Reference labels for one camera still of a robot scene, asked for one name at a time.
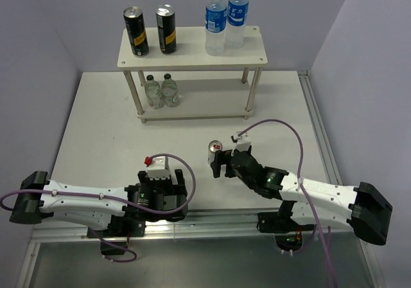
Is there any silver red-tab slim can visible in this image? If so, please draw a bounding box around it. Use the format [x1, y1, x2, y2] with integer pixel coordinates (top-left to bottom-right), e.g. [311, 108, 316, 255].
[207, 140, 223, 165]

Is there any blue-label water bottle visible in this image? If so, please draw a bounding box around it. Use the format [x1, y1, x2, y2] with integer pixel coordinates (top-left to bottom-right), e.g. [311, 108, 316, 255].
[225, 0, 249, 50]
[205, 0, 227, 56]

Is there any black yellow-label can front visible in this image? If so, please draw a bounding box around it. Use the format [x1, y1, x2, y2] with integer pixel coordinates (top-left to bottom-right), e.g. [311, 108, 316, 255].
[156, 4, 177, 55]

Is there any black yellow-label can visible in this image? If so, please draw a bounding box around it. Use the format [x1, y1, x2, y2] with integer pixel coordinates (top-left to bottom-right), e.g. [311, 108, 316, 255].
[156, 4, 177, 55]
[123, 6, 149, 57]

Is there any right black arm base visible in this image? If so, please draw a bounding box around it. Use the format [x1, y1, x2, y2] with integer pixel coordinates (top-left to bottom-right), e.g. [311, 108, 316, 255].
[256, 212, 303, 252]

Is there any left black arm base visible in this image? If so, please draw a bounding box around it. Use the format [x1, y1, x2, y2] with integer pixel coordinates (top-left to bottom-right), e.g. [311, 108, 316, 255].
[97, 219, 146, 257]

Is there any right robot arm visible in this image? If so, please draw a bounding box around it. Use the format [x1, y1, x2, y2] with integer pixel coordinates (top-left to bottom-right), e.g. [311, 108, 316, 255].
[208, 150, 393, 246]

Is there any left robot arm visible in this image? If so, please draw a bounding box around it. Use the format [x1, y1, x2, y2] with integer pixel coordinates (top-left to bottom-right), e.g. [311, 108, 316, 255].
[10, 169, 188, 236]

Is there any beige two-tier wooden shelf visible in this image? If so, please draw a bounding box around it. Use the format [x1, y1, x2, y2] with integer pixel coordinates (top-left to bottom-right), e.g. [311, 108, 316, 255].
[118, 26, 268, 123]

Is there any clear green-label bottle left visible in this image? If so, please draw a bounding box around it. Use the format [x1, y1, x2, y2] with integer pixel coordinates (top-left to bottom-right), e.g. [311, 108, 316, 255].
[144, 75, 164, 109]

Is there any clear green-label bottle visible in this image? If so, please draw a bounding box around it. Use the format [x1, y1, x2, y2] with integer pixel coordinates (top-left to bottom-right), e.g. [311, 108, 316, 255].
[161, 73, 179, 107]
[144, 75, 164, 109]

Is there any clear green-label bottle right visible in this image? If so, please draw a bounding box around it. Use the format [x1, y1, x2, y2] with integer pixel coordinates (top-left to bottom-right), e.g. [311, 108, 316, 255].
[161, 73, 179, 107]

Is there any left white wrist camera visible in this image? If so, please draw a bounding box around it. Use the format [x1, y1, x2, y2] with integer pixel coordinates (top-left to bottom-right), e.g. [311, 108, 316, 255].
[144, 156, 171, 180]

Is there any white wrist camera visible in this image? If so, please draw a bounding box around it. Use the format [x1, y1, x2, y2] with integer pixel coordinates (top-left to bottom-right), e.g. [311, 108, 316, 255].
[231, 132, 251, 156]
[144, 156, 171, 180]

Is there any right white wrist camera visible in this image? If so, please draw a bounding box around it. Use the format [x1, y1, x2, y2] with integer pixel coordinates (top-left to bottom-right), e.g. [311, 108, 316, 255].
[231, 132, 251, 156]

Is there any aluminium front rail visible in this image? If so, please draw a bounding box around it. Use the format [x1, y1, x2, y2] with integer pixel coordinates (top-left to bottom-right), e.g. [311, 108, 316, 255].
[30, 209, 354, 244]

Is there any aluminium rail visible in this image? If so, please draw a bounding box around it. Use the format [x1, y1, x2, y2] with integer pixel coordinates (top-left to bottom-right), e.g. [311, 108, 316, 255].
[30, 209, 354, 244]
[297, 70, 343, 185]

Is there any aluminium right side rail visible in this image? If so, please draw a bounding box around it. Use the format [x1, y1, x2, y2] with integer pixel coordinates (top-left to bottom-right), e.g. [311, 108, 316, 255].
[297, 70, 343, 185]

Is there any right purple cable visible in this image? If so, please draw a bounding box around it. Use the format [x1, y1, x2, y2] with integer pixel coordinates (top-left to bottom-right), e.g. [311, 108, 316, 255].
[239, 118, 338, 288]

